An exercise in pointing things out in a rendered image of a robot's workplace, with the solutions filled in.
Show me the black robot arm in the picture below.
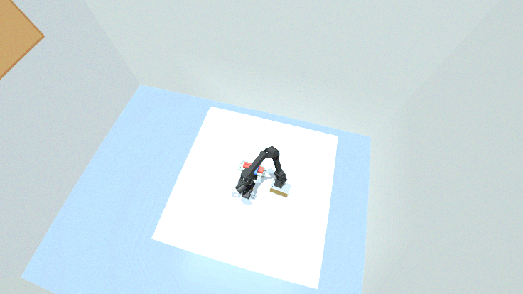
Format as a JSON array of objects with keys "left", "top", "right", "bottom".
[{"left": 235, "top": 146, "right": 287, "bottom": 194}]

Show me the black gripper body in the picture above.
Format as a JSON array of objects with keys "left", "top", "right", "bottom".
[{"left": 242, "top": 174, "right": 258, "bottom": 200}]

